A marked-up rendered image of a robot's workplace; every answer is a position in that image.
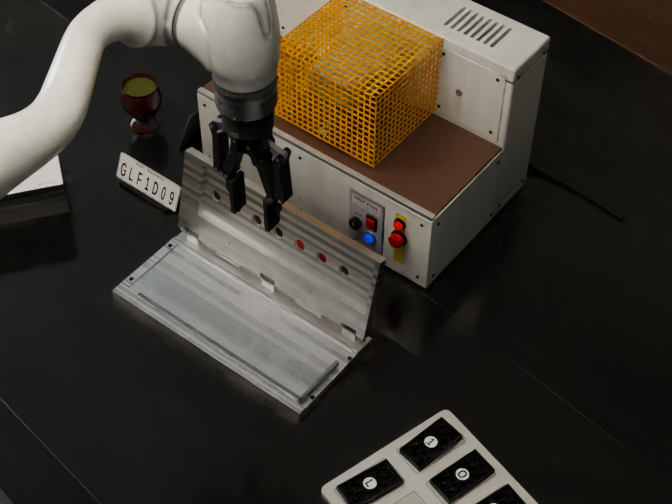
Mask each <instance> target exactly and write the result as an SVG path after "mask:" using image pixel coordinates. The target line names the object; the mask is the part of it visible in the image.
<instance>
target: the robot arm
mask: <svg viewBox="0 0 672 504"><path fill-rule="evenodd" d="M116 41H121V42H122V43H124V44H125V45H127V46H129V47H132V48H141V47H150V46H163V47H168V46H169V45H171V44H173V45H176V46H178V47H180V48H182V49H184V50H185V51H187V52H188V53H190V54H191V55H192V56H193V57H194V58H196V59H197V60H198V61H199V62H200V63H201V64H202V65H203V66H204V68H205V69H206V70H208V71H210V72H212V83H213V88H214V98H215V105H216V107H217V109H218V111H219V112H220V114H219V115H218V116H217V117H216V118H215V119H213V120H212V121H211V122H210V123H209V128H210V131H211V134H212V145H213V168H214V170H215V171H217V172H219V171H221V172H222V173H223V176H224V178H225V179H226V188H227V191H228V192H229V197H230V207H231V213H233V214H236V213H237V212H238V211H239V210H240V209H241V208H242V207H243V206H244V205H245V204H246V193H245V181H244V172H243V171H241V170H240V171H238V170H239V169H240V168H241V167H240V164H241V161H242V158H243V154H247V155H248V156H249V157H250V159H251V161H252V164H253V166H256V168H257V170H258V173H259V176H260V179H261V182H262V184H263V187H264V190H265V193H266V197H264V198H263V212H264V226H265V231H267V232H270V231H271V230H272V229H273V228H274V227H275V226H276V225H277V224H278V223H279V222H280V212H281V210H282V205H283V204H284V203H285V202H286V201H287V200H288V199H289V198H290V197H291V196H292V195H293V191H292V182H291V173H290V164H289V158H290V155H291V150H290V149H289V148H288V147H285V148H284V149H282V148H280V147H279V146H278V145H276V144H275V139H274V137H273V134H272V130H273V126H274V109H275V107H276V105H277V102H278V88H277V79H278V75H277V65H278V62H279V59H280V51H281V33H280V23H279V16H278V11H277V7H276V2H275V0H96V1H95V2H94V3H92V4H91V5H89V6H88V7H86V8H85V9H84V10H83V11H81V12H80V13H79V14H78V15H77V16H76V17H75V18H74V19H73V21H72V22H71V23H70V25H69V26H68V28H67V30H66V31H65V33H64V35H63V37H62V40H61V42H60V44H59V47H58V49H57V52H56V54H55V57H54V59H53V62H52V64H51V66H50V69H49V71H48V74H47V76H46V79H45V81H44V83H43V86H42V88H41V91H40V93H39V94H38V96H37V98H36V99H35V100H34V102H33V103H32V104H31V105H29V106H28V107H27V108H25V109H24V110H22V111H20V112H17V113H15V114H12V115H9V116H6V117H3V118H0V200H1V199H2V198H3V197H5V196H6V195H7V194H8V193H9V192H10V191H12V190H13V189H14V188H16V187H17V186H18V185H20V184H21V183H22V182H23V181H25V180H26V179H27V178H29V177H30V176H31V175H33V174H34V173H35V172H37V171H38V170H39V169H41V168H42V167H43V166H45V165H46V164H47V163H48V162H50V161H51V160H52V159H54V158H55V157H56V156H57V155H58V154H59V153H60V152H61V151H62V150H63V149H64V148H65V147H66V146H67V145H68V144H69V143H70V142H71V141H72V139H73V138H74V137H75V135H76V134H77V132H78V131H79V129H80V127H81V125H82V123H83V121H84V119H85V116H86V114H87V111H88V107H89V104H90V100H91V96H92V92H93V88H94V85H95V81H96V77H97V73H98V69H99V65H100V61H101V58H102V54H103V51H104V49H105V48H106V47H107V46H108V45H110V44H111V43H113V42H116ZM229 138H230V140H231V141H230V143H231V144H230V147H229ZM272 157H273V158H272ZM237 171H238V172H237Z"/></svg>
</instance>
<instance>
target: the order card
mask: <svg viewBox="0 0 672 504"><path fill-rule="evenodd" d="M116 176H117V177H118V178H120V179H121V180H123V181H125V182H126V183H128V184H130V185H131V186H133V187H134V188H136V189H138V190H139V191H141V192H143V193H144V194H146V195H148V196H149V197H151V198H153V199H154V200H156V201H158V202H159V203H161V204H162V205H164V206H166V207H167V208H169V209H171V210H172V211H174V212H175V211H176V209H177V205H178V201H179V196H180V192H181V187H180V186H179V185H177V184H175V183H174V182H172V181H170V180H169V179H167V178H165V177H164V176H162V175H160V174H158V173H157V172H155V171H153V170H152V169H150V168H148V167H147V166H145V165H143V164H142V163H140V162H138V161H137V160H135V159H133V158H132V157H130V156H128V155H127V154H125V153H123V152H121V154H120V159H119V163H118V168H117V173H116Z"/></svg>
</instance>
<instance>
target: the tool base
mask: <svg viewBox="0 0 672 504"><path fill-rule="evenodd" d="M180 230H181V231H182V232H181V233H180V234H179V235H178V236H176V237H174V238H173V239H171V240H170V241H169V242H168V243H167V244H166V245H164V246H163V247H162V248H161V249H160V250H159V251H157V252H156V253H155V254H154V255H153V256H152V257H151V258H149V259H148V260H147V261H146V262H145V263H144V264H142V265H141V266H140V267H139V268H138V269H137V270H135V271H134V272H133V273H132V274H131V275H130V276H128V277H127V278H126V279H125V280H124V281H123V282H121V283H120V284H119V285H118V286H117V287H116V288H114V289H113V290H112V292H113V297H114V299H115V300H117V301H118V302H120V303H122V304H123V305H125V306H126V307H128V308H129V309H131V310H132V311H134V312H135V313H137V314H138V315H140V316H141V317H143V318H144V319H146V320H147V321H149V322H150V323H152V324H153V325H155V326H156V327H158V328H159V329H161V330H162V331H164V332H165V333H167V334H168V335H170V336H171V337H173V338H174V339H176V340H177V341H179V342H180V343H182V344H183V345H185V346H186V347H188V348H190V349H191V350H193V351H194V352H196V353H197V354H199V355H200V356H202V357H203V358H205V359H206V360H208V361H209V362H211V363H212V364H214V365H215V366H217V367H218V368H220V369H221V370H223V371H224V372H226V373H227V374H229V375H230V376H232V377H233V378H235V379H236V380H238V381H239V382H241V383H242V384H244V385H245V386H247V387H248V388H250V389H251V390H253V391H254V392H256V393H258V394H259V395H261V396H262V397H264V398H265V399H267V400H268V401H270V402H271V403H273V404H274V405H276V406H277V407H279V408H280V409H282V410H283V411H285V412H286V413H288V414H289V415H291V416H292V417H294V418H295V419H297V420H298V421H300V420H301V419H302V418H303V417H304V416H305V415H306V414H307V413H308V412H309V411H310V410H311V409H312V408H313V407H314V406H315V404H316V403H317V402H318V401H319V400H320V399H321V398H322V397H323V396H324V395H325V394H326V393H327V392H328V391H329V390H330V389H331V388H332V387H333V385H334V384H335V383H336V382H337V381H338V380H339V379H340V378H341V377H342V376H343V375H344V374H345V373H346V372H347V371H348V370H349V369H350V368H351V366H352V365H353V364H354V363H355V362H356V361H357V360H358V359H359V358H360V357H361V356H362V355H363V354H364V353H365V352H366V351H367V350H368V349H369V347H370V346H371V345H372V338H371V337H369V336H368V337H367V338H365V339H364V340H363V339H361V338H360V337H358V336H356V331H355V330H354V329H352V328H351V327H349V326H347V325H346V324H344V323H343V324H342V325H341V326H340V325H338V324H337V323H335V322H333V321H332V320H330V319H328V318H327V317H325V316H324V315H322V317H323V318H322V319H321V318H319V317H317V316H316V315H314V314H312V313H311V312H309V311H308V310H306V309H304V308H303V307H301V306H299V305H298V304H296V303H295V299H296V298H294V297H293V296H291V295H289V294H288V293H286V292H284V291H283V290H281V289H279V288H278V287H276V286H275V285H274V284H275V281H274V280H272V279H270V278H269V277H267V276H265V275H264V274H263V275H262V276H258V275H257V274H255V273H253V272H252V271H250V270H248V269H247V268H245V267H244V266H241V268H242V269H239V268H238V267H236V266H234V265H233V264H231V263H229V262H228V261H226V260H225V259H223V258H221V257H220V256H218V255H216V249H214V248H213V247H211V246H209V245H208V244H206V243H204V242H203V241H201V240H199V239H198V236H199V235H198V234H197V233H195V232H193V231H192V230H190V229H187V230H183V229H180ZM168 244H172V247H168ZM130 277H133V278H134V279H133V280H132V281H130V280H129V278H130ZM139 292H140V293H142V294H143V295H145V296H147V297H148V298H150V299H151V300H153V301H154V302H156V303H157V304H159V305H160V306H162V307H163V308H165V309H166V310H168V311H170V312H171V313H173V314H174V315H176V316H177V317H179V318H180V319H182V320H183V321H185V322H186V323H188V324H189V325H191V326H193V327H194V328H196V329H197V330H199V331H200V332H202V333H203V334H205V335H206V336H208V337H209V338H211V339H213V340H214V341H216V342H217V343H219V344H220V345H222V346H223V347H225V348H226V349H228V350H229V351H231V352H232V353H234V354H236V355H237V356H239V357H240V358H242V359H243V360H245V361H246V362H248V363H249V364H251V365H252V366H254V367H256V368H257V369H259V370H260V371H262V372H263V373H265V374H266V375H268V376H269V377H271V378H272V379H274V380H275V381H277V382H279V383H280V384H282V385H283V386H285V387H286V388H288V389H289V390H291V391H292V392H294V393H295V394H297V395H298V396H300V397H301V395H302V394H303V393H304V392H305V391H306V390H307V389H308V388H309V387H310V386H311V385H312V384H313V383H314V382H315V381H316V380H317V379H318V378H319V377H320V376H321V375H322V374H323V373H324V372H325V371H326V369H327V368H328V367H329V366H330V365H331V364H332V363H333V362H334V361H335V360H338V361H339V365H338V367H337V368H336V369H335V370H334V371H333V372H332V373H331V374H330V375H329V376H328V377H327V378H326V379H325V380H324V381H323V382H322V383H321V384H320V385H319V386H318V387H317V388H316V390H315V391H314V392H313V393H312V394H311V395H314V396H315V398H314V399H310V396H311V395H310V396H309V397H308V398H307V399H306V400H305V401H304V402H303V403H302V404H299V403H298V402H296V401H295V400H293V399H292V398H290V397H289V396H287V395H286V394H284V393H283V392H281V391H279V390H278V389H276V388H275V387H273V386H272V385H270V384H269V383H267V382H266V381H264V380H263V379H261V378H260V377H258V376H257V375H255V374H253V373H252V372H250V371H249V370H247V369H246V368H244V367H243V366H241V365H240V364H238V363H237V362H235V361H234V360H232V359H231V358H229V357H227V356H226V355H224V354H223V353H221V352H220V351H218V350H217V349H215V348H214V347H212V346H211V345H209V344H208V343H206V342H205V341H203V340H202V339H200V338H198V337H197V336H195V335H194V334H192V333H191V332H189V331H188V330H186V329H185V328H183V327H182V326H180V325H179V324H177V323H176V322H174V321H172V320H171V319H169V318H168V317H166V316H165V315H163V314H162V313H160V312H159V311H157V310H156V309H154V308H153V307H151V306H150V305H148V304H147V303H145V302H143V301H142V300H140V299H139V298H138V296H137V294H138V293H139ZM348 356H351V357H352V359H351V360H348V359H347V357H348Z"/></svg>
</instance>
